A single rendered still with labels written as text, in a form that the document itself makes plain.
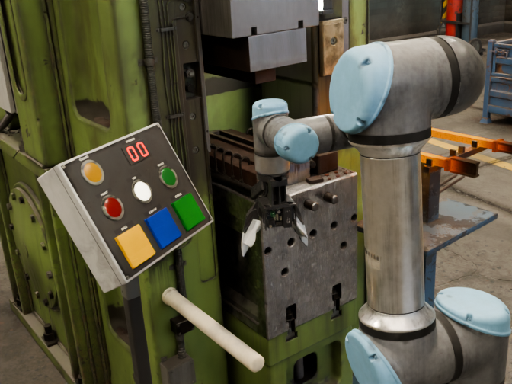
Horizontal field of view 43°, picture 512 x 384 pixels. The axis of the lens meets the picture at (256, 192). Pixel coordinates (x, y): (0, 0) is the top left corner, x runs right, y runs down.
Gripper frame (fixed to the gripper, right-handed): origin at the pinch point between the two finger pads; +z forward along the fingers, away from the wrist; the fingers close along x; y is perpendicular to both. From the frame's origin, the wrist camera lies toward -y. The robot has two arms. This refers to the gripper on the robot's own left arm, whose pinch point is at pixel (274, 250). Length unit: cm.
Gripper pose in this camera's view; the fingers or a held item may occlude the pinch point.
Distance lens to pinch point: 149.0
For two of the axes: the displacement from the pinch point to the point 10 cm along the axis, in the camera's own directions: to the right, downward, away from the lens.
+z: 0.5, 9.3, 3.6
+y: 2.3, 3.4, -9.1
